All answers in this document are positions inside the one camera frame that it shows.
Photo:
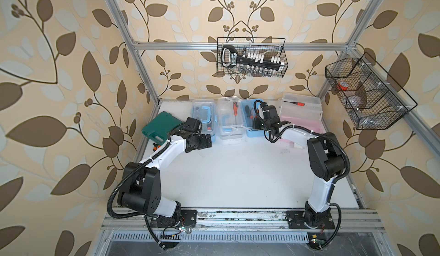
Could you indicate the red tape roll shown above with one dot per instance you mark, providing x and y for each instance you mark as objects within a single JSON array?
[{"x": 343, "y": 86}]

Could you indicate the green tool case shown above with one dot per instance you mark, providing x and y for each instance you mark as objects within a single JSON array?
[{"x": 158, "y": 129}]

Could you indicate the back wire basket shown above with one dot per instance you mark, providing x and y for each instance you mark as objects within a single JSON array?
[{"x": 269, "y": 47}]

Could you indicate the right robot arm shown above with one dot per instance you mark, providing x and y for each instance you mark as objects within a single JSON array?
[{"x": 328, "y": 162}]

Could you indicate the pink toolbox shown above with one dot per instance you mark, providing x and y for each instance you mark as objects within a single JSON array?
[{"x": 308, "y": 116}]

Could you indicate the red small screwdriver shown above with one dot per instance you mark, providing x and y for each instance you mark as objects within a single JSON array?
[{"x": 295, "y": 103}]

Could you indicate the orange handled pliers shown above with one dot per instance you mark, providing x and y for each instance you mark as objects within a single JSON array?
[{"x": 253, "y": 113}]

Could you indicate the right wire basket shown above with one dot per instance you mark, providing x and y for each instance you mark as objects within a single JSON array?
[{"x": 375, "y": 100}]

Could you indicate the wire basket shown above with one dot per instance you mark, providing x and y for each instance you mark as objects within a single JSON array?
[
  {"x": 269, "y": 47},
  {"x": 375, "y": 100}
]

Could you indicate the black socket set holder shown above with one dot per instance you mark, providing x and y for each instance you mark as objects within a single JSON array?
[{"x": 230, "y": 57}]

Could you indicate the orange screwdriver far box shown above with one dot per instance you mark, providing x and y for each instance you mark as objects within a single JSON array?
[{"x": 235, "y": 111}]

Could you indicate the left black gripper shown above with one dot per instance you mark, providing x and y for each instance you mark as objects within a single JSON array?
[{"x": 203, "y": 144}]

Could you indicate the blue toolbox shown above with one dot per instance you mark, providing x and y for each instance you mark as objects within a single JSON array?
[
  {"x": 204, "y": 111},
  {"x": 227, "y": 129}
]

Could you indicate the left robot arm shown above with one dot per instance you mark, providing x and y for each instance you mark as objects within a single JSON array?
[{"x": 140, "y": 191}]

